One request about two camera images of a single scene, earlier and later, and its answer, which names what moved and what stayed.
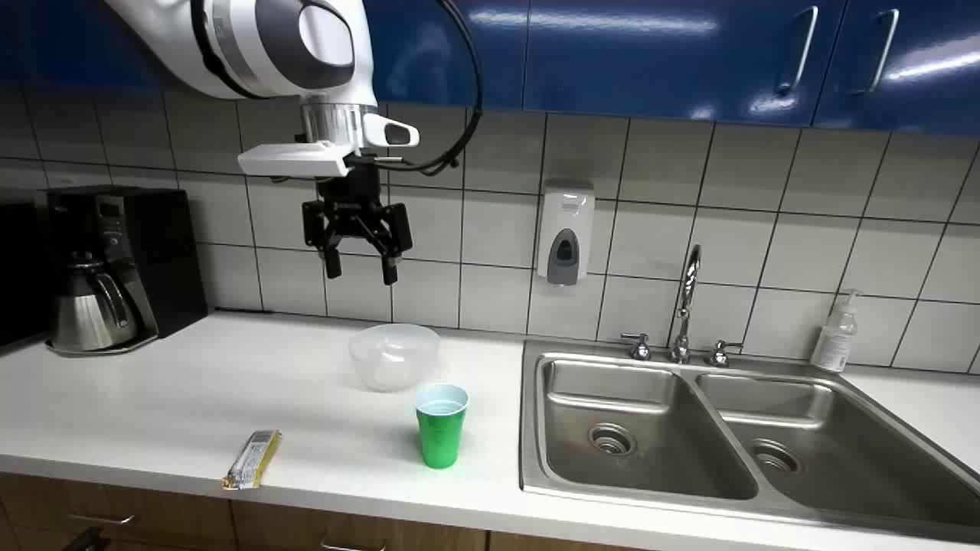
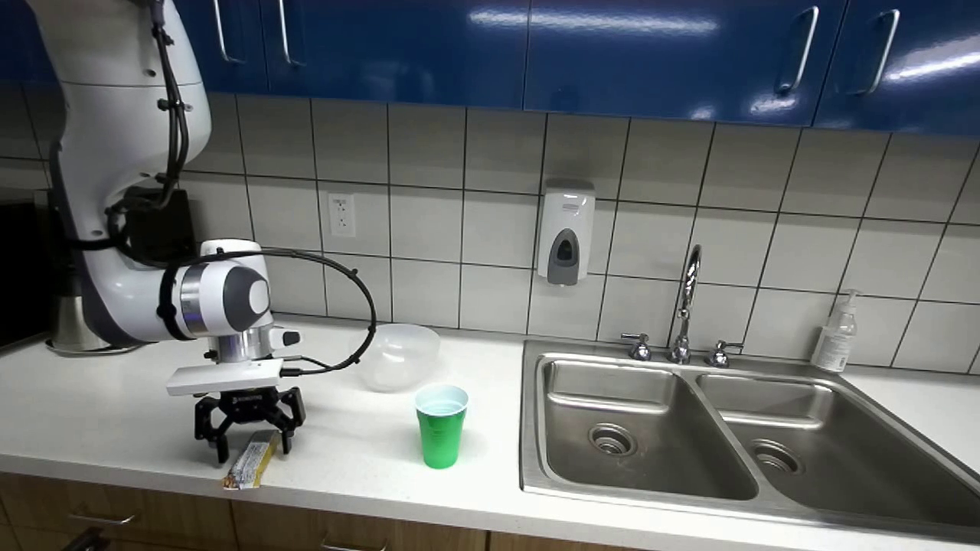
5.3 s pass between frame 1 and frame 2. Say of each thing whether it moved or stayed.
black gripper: moved
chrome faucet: stayed
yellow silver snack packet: stayed
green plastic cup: stayed
